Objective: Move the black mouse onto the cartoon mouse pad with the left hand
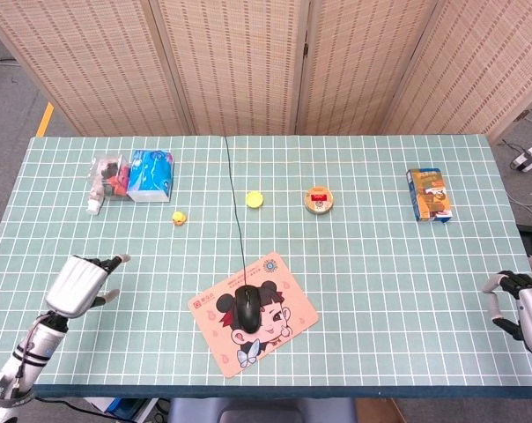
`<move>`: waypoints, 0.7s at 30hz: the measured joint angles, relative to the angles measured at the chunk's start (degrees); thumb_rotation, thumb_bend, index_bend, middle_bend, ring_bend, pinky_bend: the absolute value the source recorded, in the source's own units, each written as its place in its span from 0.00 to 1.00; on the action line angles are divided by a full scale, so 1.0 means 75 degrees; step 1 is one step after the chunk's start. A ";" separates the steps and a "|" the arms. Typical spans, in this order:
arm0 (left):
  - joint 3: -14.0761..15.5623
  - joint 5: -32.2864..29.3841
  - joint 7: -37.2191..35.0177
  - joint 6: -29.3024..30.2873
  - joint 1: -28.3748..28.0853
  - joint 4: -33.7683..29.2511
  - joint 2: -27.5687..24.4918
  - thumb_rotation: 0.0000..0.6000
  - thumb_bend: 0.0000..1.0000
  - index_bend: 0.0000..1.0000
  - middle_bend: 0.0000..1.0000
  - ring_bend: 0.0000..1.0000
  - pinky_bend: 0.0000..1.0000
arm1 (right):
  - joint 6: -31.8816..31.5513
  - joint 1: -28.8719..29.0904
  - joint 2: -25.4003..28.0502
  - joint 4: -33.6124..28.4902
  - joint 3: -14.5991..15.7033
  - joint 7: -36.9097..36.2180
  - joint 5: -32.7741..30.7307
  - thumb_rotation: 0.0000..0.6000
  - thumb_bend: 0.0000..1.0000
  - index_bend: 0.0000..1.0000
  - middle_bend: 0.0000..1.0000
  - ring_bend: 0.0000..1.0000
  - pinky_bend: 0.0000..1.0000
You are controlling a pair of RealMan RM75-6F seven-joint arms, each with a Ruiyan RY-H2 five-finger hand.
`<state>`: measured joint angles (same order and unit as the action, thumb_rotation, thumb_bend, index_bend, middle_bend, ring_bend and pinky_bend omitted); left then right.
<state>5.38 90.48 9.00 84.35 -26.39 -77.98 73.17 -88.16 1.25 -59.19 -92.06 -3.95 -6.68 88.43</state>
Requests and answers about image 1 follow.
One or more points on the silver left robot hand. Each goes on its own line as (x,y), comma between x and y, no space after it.
(74,286)

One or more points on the black computer mouse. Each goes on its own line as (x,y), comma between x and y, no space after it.
(248,308)

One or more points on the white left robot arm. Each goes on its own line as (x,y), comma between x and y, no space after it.
(32,348)

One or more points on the cartoon girl mouse pad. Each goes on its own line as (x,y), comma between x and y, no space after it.
(288,308)

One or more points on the small white bottle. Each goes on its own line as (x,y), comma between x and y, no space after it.
(94,206)

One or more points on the clear bag of toys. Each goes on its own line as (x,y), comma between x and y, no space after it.
(107,176)

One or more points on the yellow rubber duck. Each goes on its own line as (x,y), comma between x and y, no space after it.
(179,217)

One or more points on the blue box under table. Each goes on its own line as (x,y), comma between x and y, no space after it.
(118,405)

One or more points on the blue tissue pack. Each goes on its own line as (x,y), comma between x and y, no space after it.
(151,176)

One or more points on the green checked tablecloth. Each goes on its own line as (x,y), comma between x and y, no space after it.
(380,286)

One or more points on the white power strip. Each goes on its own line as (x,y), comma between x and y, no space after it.
(530,156)

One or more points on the blue and brown snack box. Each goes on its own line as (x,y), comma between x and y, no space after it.
(430,196)

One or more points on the yellow round lid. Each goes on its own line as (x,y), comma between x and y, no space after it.
(254,199)

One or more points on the blue grey chair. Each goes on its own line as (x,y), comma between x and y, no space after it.
(257,410)

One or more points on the round gold tin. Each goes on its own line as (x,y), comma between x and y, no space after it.
(318,200)

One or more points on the bamboo folding screen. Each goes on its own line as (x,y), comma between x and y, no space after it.
(248,66)

